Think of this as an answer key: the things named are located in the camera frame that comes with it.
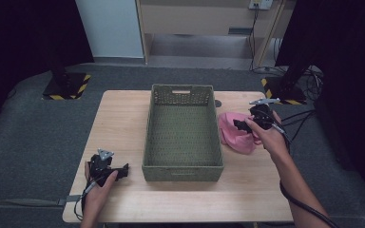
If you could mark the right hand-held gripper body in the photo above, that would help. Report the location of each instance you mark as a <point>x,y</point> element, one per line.
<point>262,115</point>

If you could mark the dark curtain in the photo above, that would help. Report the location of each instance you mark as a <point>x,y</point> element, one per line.
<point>22,47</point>
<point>348,79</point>

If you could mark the black stand base striped edge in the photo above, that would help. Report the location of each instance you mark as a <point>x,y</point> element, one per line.
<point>66,87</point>
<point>290,91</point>

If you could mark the black round table grommet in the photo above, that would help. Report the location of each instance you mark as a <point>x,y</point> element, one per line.
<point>218,103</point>

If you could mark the green perforated storage basket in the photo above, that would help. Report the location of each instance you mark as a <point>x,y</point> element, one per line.
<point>182,148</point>

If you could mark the white panel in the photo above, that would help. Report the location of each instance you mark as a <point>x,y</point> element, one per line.
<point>111,28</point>

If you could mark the pink cloth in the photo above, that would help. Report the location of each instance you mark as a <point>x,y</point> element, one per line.
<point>234,139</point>

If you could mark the person's right hand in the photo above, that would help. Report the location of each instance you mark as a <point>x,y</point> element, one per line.
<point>269,139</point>

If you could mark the white power socket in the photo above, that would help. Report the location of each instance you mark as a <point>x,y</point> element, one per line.
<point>260,3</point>

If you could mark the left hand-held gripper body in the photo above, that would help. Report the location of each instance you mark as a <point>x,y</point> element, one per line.
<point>100,166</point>

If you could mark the person's left hand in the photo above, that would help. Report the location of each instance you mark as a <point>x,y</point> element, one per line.
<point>99,193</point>

